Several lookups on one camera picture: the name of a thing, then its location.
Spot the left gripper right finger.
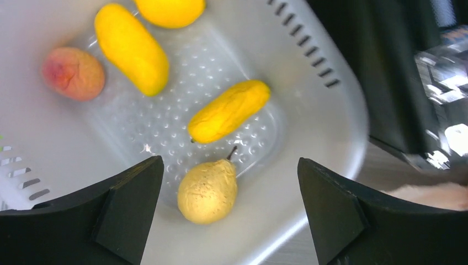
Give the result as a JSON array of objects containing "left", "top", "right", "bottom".
[{"left": 297, "top": 158, "right": 467, "bottom": 264}]

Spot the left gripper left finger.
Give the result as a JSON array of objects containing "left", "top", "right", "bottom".
[{"left": 1, "top": 156, "right": 164, "bottom": 264}]

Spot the translucent plastic bag banana print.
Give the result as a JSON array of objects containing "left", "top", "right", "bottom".
[{"left": 381, "top": 182, "right": 467, "bottom": 211}]

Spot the orange fake peach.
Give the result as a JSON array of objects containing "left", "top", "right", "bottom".
[{"left": 41, "top": 47, "right": 105, "bottom": 102}]

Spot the yellow fake banana piece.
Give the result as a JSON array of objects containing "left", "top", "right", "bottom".
[{"left": 187, "top": 79, "right": 271, "bottom": 144}]

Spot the yellow fake mango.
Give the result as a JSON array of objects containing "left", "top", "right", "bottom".
[{"left": 94, "top": 3, "right": 170, "bottom": 97}]

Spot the yellow fake lemon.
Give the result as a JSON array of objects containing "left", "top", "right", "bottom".
[{"left": 134, "top": 0, "right": 206, "bottom": 29}]

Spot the white plastic basin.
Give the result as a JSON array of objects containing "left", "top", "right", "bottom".
[{"left": 1, "top": 1, "right": 368, "bottom": 264}]

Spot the black poker chip case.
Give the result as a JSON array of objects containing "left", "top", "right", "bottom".
[{"left": 309, "top": 1, "right": 467, "bottom": 170}]

